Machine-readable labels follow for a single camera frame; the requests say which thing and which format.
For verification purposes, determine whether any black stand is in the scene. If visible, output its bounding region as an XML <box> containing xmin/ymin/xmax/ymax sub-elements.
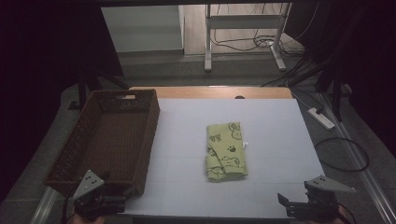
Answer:
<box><xmin>67</xmin><ymin>69</ymin><xmax>131</xmax><ymax>112</ymax></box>
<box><xmin>286</xmin><ymin>50</ymin><xmax>347</xmax><ymax>123</ymax></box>

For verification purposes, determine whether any white metal table frame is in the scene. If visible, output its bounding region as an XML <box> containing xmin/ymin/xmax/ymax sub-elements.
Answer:
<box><xmin>204</xmin><ymin>3</ymin><xmax>292</xmax><ymax>73</ymax></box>

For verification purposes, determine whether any person's right hand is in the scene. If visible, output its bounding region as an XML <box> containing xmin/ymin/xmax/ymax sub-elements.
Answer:
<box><xmin>330</xmin><ymin>204</ymin><xmax>357</xmax><ymax>224</ymax></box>

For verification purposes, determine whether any metal floor rail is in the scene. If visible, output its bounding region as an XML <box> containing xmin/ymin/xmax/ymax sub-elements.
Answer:
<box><xmin>317</xmin><ymin>92</ymin><xmax>396</xmax><ymax>224</ymax></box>
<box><xmin>29</xmin><ymin>186</ymin><xmax>60</xmax><ymax>224</ymax></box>

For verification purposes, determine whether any tangle of black floor cables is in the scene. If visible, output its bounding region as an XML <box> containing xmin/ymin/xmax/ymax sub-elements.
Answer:
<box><xmin>209</xmin><ymin>29</ymin><xmax>302</xmax><ymax>58</ymax></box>

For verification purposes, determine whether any green printed cloth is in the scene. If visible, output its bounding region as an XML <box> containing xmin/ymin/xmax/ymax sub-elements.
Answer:
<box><xmin>205</xmin><ymin>121</ymin><xmax>249</xmax><ymax>183</ymax></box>

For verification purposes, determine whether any person's left hand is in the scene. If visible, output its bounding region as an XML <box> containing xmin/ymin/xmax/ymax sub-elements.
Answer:
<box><xmin>66</xmin><ymin>214</ymin><xmax>106</xmax><ymax>224</ymax></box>

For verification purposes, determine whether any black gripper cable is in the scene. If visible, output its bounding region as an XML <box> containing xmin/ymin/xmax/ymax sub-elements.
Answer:
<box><xmin>337</xmin><ymin>203</ymin><xmax>358</xmax><ymax>224</ymax></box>

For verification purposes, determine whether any white table mat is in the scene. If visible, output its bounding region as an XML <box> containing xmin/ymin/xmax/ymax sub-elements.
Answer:
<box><xmin>120</xmin><ymin>98</ymin><xmax>325</xmax><ymax>219</ymax></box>

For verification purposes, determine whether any dark curtain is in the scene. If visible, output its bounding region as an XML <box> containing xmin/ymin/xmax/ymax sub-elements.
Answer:
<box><xmin>0</xmin><ymin>0</ymin><xmax>125</xmax><ymax>202</ymax></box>
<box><xmin>283</xmin><ymin>0</ymin><xmax>396</xmax><ymax>158</ymax></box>

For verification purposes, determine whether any brown woven basket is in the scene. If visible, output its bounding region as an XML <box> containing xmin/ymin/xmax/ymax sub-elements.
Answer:
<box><xmin>44</xmin><ymin>89</ymin><xmax>161</xmax><ymax>198</ymax></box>

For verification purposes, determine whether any white power strip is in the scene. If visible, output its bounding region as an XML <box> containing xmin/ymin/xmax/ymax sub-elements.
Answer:
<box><xmin>307</xmin><ymin>106</ymin><xmax>336</xmax><ymax>131</ymax></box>

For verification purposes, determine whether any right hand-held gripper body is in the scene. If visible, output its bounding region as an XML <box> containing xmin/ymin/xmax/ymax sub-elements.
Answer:
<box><xmin>304</xmin><ymin>175</ymin><xmax>357</xmax><ymax>221</ymax></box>

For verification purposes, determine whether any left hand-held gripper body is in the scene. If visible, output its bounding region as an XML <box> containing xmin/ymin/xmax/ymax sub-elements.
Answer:
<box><xmin>72</xmin><ymin>169</ymin><xmax>127</xmax><ymax>219</ymax></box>

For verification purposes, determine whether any black looped floor cable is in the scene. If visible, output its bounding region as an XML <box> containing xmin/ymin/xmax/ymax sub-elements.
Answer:
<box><xmin>314</xmin><ymin>136</ymin><xmax>371</xmax><ymax>173</ymax></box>

